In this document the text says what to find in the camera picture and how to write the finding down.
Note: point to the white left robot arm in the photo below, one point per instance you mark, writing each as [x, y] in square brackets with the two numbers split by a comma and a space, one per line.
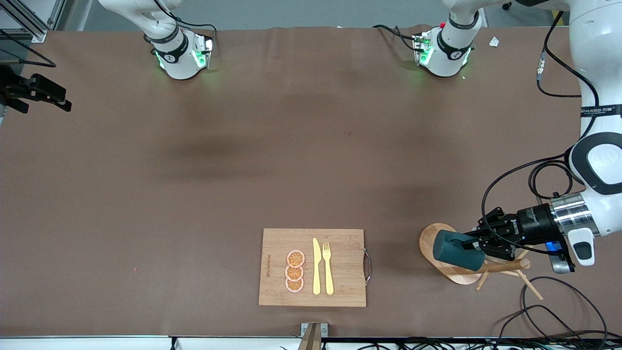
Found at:
[597, 97]

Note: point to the white table edge rail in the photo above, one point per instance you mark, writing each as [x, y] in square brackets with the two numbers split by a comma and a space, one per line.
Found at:
[97, 343]

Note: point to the bamboo cutting board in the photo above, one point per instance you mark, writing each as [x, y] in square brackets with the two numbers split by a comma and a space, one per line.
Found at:
[345, 272]

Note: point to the grey metal bracket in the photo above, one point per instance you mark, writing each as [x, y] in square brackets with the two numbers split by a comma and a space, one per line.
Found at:
[324, 329]

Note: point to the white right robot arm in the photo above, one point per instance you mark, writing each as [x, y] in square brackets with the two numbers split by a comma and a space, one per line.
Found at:
[180, 58]

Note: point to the brown table cover sheet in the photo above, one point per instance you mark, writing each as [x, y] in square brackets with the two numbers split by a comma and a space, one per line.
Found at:
[146, 218]

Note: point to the toy orange slice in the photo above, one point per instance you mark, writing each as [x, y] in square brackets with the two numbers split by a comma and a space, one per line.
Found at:
[296, 258]

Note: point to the teal cup with tan inside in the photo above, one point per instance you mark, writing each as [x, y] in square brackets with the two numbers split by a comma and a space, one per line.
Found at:
[449, 253]

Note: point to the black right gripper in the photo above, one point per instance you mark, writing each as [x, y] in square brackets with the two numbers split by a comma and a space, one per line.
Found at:
[20, 89]

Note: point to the white paper scrap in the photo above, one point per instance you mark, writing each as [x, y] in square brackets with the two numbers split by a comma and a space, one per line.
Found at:
[494, 42]

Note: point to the aluminium frame post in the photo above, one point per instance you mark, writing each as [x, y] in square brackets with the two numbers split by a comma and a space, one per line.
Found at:
[38, 35]

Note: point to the wooden mug rack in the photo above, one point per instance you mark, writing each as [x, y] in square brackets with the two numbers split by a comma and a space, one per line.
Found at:
[461, 277]

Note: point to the yellow plastic knife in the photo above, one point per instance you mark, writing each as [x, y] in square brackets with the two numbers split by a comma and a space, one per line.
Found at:
[317, 267]

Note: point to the yellow plastic fork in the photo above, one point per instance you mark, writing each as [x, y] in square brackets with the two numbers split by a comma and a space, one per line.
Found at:
[328, 272]

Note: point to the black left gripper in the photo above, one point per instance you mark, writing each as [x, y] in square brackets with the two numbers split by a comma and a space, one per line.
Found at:
[532, 224]

